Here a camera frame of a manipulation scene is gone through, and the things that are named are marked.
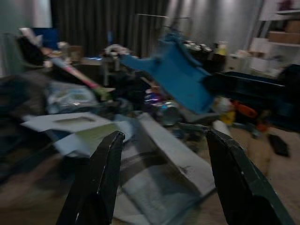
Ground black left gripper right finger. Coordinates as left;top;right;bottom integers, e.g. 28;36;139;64
205;128;296;225

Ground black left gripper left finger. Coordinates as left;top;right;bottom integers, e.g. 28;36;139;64
56;130;125;225

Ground small black flat object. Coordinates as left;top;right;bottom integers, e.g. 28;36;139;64
268;133;290;157

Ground white cardboard sheet with cutout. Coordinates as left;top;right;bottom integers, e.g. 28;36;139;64
20;112;125;157

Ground yellow bottle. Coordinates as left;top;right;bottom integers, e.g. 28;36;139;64
218;97;236;125

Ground orange plastic object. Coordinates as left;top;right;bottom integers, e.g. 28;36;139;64
233;100;259;119

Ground long white flat carton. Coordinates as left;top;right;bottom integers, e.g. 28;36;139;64
137;113;217;195

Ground black plastic crate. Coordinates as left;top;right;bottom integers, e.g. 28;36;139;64
204;70;300;118

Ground pink stick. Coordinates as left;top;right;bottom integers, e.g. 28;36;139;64
51;58;116;99

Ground white shelf unit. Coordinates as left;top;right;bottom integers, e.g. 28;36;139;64
247;0;300;78

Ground brown cardboard box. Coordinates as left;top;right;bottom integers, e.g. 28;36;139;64
268;30;300;44

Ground dark curtain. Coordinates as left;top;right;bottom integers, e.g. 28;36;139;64
51;0;170;58

